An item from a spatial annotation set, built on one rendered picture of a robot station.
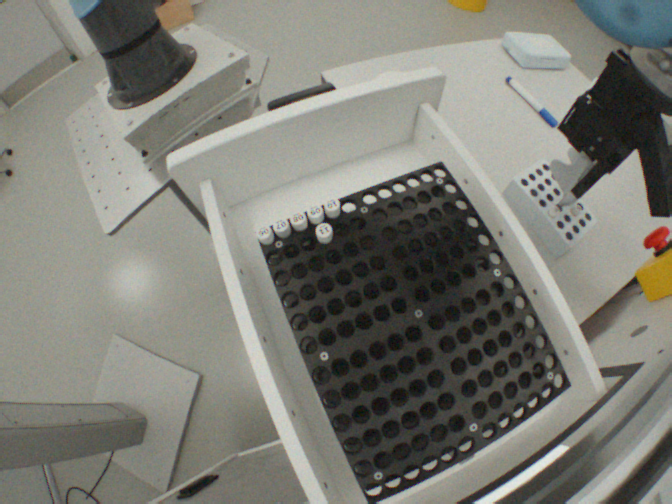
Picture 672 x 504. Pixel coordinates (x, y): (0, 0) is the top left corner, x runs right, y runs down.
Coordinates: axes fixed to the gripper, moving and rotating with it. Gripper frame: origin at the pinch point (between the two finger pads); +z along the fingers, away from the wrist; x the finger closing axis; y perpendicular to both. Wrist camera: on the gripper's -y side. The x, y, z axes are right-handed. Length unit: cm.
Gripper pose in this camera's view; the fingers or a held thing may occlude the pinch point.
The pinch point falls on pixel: (573, 199)
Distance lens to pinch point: 48.2
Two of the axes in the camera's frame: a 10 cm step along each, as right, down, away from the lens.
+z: 0.4, 3.8, 9.3
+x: -8.5, 5.0, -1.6
